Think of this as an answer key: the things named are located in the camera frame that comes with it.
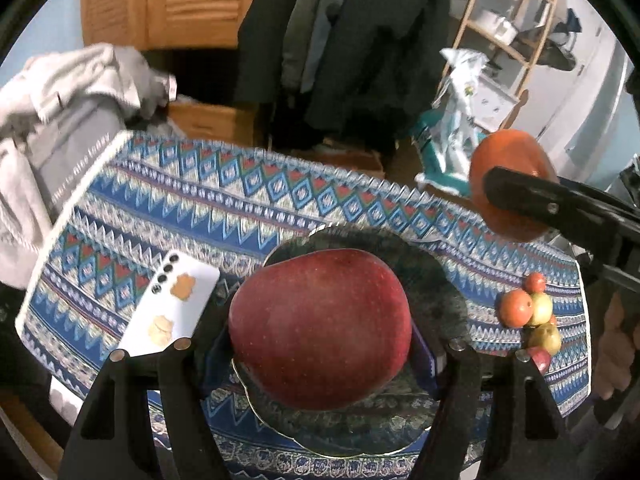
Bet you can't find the small red apple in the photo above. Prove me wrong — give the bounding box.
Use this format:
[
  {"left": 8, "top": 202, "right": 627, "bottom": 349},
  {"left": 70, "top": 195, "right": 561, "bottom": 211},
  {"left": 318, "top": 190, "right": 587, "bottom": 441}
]
[{"left": 525, "top": 346, "right": 552, "bottom": 375}]

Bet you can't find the dark green bowl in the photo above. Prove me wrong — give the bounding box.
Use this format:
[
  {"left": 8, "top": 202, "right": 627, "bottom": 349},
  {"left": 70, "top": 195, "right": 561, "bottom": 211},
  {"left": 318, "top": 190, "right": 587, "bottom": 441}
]
[{"left": 192, "top": 225, "right": 471, "bottom": 458}]

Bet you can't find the pile of grey white clothes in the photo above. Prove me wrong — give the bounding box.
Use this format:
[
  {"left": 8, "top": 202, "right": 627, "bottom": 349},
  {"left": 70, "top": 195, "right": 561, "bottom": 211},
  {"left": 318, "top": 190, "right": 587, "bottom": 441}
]
[{"left": 0, "top": 42, "right": 177, "bottom": 288}]

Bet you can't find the blue patterned tablecloth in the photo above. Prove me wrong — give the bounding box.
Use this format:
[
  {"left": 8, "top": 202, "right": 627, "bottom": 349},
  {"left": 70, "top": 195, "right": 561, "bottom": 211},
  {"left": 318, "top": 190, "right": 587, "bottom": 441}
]
[{"left": 15, "top": 130, "right": 593, "bottom": 480}]

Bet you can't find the wooden louvered wardrobe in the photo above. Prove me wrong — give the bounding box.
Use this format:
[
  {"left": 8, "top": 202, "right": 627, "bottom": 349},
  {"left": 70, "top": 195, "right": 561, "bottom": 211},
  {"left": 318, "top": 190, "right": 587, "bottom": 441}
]
[{"left": 80, "top": 0, "right": 273, "bottom": 148}]

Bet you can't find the person's right hand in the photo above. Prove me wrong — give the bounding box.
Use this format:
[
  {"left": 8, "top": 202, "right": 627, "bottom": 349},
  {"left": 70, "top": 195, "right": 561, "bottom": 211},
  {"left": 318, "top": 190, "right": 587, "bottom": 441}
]
[{"left": 592, "top": 290, "right": 640, "bottom": 401}]

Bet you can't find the white printed storage box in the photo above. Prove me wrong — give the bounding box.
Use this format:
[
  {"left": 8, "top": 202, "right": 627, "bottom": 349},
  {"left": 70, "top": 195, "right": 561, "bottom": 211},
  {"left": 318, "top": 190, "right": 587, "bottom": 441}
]
[{"left": 472, "top": 67, "right": 519, "bottom": 132}]

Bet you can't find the yellow lemon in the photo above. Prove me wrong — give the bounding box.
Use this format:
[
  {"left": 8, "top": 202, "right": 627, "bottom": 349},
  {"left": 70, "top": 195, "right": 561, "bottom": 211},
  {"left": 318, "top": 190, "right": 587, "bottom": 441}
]
[{"left": 527, "top": 292, "right": 554, "bottom": 327}]

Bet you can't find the teal plastic bin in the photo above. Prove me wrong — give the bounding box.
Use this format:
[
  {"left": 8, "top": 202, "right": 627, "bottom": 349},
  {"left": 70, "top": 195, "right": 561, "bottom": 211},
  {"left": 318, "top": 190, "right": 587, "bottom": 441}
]
[{"left": 412, "top": 110, "right": 482, "bottom": 197}]

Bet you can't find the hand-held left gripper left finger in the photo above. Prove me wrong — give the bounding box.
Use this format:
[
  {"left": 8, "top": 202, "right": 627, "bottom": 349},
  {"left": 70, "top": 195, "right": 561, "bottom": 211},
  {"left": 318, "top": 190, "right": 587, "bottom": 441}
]
[{"left": 60, "top": 337, "right": 231, "bottom": 480}]

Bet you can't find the round orange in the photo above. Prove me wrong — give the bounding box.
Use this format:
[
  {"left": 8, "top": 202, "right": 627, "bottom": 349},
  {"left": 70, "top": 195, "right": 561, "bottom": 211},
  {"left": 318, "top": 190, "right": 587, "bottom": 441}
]
[{"left": 496, "top": 289, "right": 534, "bottom": 327}]

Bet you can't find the dark hanging parka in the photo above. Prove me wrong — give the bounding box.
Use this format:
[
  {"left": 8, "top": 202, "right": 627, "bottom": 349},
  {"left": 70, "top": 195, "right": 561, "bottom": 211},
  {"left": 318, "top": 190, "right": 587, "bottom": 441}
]
[{"left": 304, "top": 0, "right": 452, "bottom": 148}]

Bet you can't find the reddish orange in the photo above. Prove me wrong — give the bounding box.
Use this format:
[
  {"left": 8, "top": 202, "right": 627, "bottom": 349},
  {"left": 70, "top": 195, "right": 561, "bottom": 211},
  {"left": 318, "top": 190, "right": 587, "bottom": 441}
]
[{"left": 469, "top": 129, "right": 560, "bottom": 242}]

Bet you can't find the black hanging coat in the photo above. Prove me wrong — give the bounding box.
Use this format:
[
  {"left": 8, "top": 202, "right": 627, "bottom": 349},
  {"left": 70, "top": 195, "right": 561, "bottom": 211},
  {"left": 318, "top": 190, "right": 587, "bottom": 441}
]
[{"left": 235, "top": 0, "right": 311, "bottom": 106}]

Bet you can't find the white smartphone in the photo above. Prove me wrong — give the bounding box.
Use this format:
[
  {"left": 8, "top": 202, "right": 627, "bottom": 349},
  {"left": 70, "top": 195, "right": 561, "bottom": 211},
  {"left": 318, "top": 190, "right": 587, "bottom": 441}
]
[{"left": 116, "top": 250, "right": 221, "bottom": 361}]

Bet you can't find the grey printed garment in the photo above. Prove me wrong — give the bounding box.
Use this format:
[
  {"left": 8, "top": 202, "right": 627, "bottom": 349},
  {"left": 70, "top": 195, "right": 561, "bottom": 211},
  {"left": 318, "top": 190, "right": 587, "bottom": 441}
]
[{"left": 27, "top": 95, "right": 127, "bottom": 213}]

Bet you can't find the white cooking pot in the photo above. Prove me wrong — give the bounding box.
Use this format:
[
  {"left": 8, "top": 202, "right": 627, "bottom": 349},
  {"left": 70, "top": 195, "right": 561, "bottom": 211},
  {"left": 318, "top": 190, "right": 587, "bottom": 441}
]
[{"left": 472, "top": 7, "right": 519, "bottom": 47}]

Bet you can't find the large red apple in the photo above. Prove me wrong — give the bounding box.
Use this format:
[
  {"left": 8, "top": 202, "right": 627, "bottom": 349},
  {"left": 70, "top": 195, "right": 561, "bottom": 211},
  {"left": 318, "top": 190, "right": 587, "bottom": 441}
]
[{"left": 228, "top": 248, "right": 413, "bottom": 411}]

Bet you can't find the grey hanging jacket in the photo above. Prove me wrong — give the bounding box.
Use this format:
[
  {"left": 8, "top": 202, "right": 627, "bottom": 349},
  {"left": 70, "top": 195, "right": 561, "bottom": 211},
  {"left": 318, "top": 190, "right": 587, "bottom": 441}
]
[{"left": 281, "top": 0, "right": 362, "bottom": 95}]

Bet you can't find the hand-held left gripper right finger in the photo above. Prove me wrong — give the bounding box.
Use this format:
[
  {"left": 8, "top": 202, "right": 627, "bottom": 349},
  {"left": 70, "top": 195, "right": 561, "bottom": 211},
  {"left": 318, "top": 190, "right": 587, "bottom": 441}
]
[{"left": 410, "top": 320, "right": 571, "bottom": 480}]

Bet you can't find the yellow-green pear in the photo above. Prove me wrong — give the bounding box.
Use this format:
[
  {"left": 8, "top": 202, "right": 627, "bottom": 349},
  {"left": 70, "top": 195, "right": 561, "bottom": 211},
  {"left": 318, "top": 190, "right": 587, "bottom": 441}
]
[{"left": 525, "top": 323, "right": 563, "bottom": 356}]

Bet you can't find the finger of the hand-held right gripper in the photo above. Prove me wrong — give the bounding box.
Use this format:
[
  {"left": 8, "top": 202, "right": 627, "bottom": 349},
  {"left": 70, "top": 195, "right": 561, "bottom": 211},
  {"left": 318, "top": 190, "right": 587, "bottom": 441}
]
[{"left": 484, "top": 166, "right": 640, "bottom": 261}]

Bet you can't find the floral plastic bag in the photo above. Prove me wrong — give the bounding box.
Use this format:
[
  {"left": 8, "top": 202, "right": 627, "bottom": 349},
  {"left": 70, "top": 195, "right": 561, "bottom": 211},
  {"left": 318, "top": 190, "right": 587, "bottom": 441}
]
[{"left": 432, "top": 47, "right": 490, "bottom": 182}]

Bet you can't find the wooden shelf rack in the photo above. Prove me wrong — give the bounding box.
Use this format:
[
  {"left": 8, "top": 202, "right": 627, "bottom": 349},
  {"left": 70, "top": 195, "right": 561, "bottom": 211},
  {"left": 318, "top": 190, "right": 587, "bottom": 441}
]
[{"left": 450, "top": 0, "right": 560, "bottom": 132}]

